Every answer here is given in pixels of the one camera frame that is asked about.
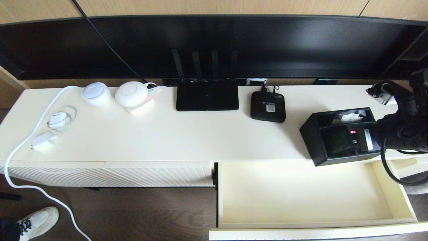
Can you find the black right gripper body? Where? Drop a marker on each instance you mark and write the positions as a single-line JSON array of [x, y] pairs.
[[367, 139]]

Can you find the black organizer box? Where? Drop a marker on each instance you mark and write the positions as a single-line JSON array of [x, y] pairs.
[[311, 140]]

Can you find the cream drawer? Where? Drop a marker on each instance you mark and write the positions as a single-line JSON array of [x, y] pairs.
[[301, 194]]

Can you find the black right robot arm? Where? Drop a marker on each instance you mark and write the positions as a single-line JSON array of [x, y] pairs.
[[408, 130]]

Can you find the white ribbed cabinet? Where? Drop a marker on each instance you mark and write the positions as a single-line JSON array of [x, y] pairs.
[[200, 140]]

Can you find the red Nescafe sachet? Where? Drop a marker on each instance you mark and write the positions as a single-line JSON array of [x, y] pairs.
[[353, 135]]

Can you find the green white sachet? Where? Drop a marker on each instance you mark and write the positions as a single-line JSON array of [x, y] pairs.
[[341, 142]]

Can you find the white black flat packet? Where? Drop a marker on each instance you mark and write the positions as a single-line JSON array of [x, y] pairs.
[[349, 117]]

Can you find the black TV foot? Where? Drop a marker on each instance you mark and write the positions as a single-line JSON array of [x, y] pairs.
[[324, 82]]

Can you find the grey fuzzy slipper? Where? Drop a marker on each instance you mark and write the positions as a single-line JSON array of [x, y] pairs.
[[418, 190]]

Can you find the black set-top box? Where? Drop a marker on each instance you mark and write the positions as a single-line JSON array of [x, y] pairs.
[[267, 115]]

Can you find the black flat television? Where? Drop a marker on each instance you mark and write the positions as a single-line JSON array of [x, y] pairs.
[[267, 43]]

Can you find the black router with antennas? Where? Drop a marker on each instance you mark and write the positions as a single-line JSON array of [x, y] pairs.
[[207, 97]]

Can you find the cream ribbed cabinet panel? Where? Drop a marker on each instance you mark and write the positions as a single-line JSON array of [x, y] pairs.
[[157, 174]]

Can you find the white plug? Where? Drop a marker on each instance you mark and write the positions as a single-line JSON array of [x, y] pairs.
[[155, 89]]

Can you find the white cube power strip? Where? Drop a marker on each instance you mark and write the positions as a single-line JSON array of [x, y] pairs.
[[144, 107]]

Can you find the large white round hub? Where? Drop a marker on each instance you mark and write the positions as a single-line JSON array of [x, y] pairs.
[[132, 93]]

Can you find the small white dome speaker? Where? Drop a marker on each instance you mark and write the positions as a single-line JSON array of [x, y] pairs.
[[97, 94]]

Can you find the small white oval charger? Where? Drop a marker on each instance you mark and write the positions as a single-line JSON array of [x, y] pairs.
[[59, 119]]

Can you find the white charger adapter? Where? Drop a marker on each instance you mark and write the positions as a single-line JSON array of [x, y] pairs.
[[44, 142]]

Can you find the white sneaker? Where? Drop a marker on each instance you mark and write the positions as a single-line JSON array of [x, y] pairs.
[[38, 222]]

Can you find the dark trouser leg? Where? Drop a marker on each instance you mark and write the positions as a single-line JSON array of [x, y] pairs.
[[6, 231]]

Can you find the white wall socket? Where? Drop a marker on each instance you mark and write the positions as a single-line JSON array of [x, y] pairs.
[[256, 82]]

